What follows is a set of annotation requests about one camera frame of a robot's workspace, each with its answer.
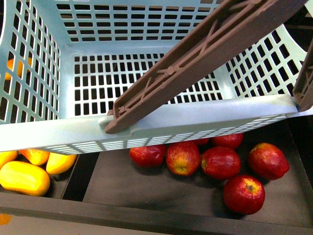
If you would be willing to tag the red apple left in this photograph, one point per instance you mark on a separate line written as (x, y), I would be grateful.
(148, 156)

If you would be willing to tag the red apple far right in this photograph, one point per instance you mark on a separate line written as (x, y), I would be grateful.
(268, 161)

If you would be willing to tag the red apple centre right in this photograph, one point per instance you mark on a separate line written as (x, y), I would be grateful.
(232, 141)

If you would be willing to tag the yellow mango front left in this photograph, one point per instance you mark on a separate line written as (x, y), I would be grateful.
(24, 178)

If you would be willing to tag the red apple front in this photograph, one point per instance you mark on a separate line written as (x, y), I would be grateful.
(244, 194)

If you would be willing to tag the yellow mango upright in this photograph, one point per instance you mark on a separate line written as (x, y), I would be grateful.
(58, 163)

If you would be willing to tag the black apple bin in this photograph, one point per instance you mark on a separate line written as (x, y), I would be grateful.
(109, 186)

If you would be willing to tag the brown basket handle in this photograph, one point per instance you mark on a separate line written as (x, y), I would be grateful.
(231, 28)

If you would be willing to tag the red apple centre top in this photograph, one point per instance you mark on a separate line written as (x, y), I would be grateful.
(201, 142)

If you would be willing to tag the light blue plastic basket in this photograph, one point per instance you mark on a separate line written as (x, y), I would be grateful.
(63, 63)

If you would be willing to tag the red yellow apple centre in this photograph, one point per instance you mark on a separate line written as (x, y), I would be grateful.
(183, 158)

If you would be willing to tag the orange yellow mango behind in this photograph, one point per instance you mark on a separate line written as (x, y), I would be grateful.
(35, 156)

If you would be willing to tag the black mango bin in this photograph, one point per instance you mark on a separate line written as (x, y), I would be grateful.
(36, 203)

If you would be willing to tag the red apple lower centre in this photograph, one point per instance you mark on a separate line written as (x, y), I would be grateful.
(220, 163)

